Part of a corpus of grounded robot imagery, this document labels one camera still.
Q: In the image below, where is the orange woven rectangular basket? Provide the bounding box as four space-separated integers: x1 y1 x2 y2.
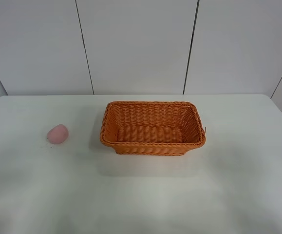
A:
100 101 206 156

